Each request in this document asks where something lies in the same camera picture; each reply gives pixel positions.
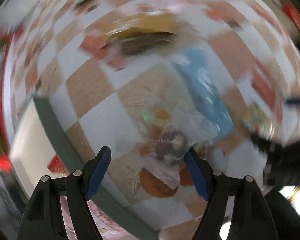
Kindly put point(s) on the white storage tray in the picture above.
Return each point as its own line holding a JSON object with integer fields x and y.
{"x": 39, "y": 137}

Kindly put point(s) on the checkered tablecloth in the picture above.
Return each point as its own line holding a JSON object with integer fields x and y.
{"x": 124, "y": 102}

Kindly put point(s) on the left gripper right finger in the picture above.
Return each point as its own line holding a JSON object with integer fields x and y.
{"x": 251, "y": 217}

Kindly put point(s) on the gold brown snack packet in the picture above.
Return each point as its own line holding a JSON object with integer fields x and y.
{"x": 162, "y": 32}

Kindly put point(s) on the clear chocolate candy packet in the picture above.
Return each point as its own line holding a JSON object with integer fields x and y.
{"x": 186, "y": 127}

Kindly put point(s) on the red snack packet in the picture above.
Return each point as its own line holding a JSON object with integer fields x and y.
{"x": 56, "y": 166}

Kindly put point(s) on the blue snack bar packet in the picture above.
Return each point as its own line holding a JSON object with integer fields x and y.
{"x": 191, "y": 65}

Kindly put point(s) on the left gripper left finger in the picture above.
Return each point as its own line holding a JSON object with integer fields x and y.
{"x": 42, "y": 218}

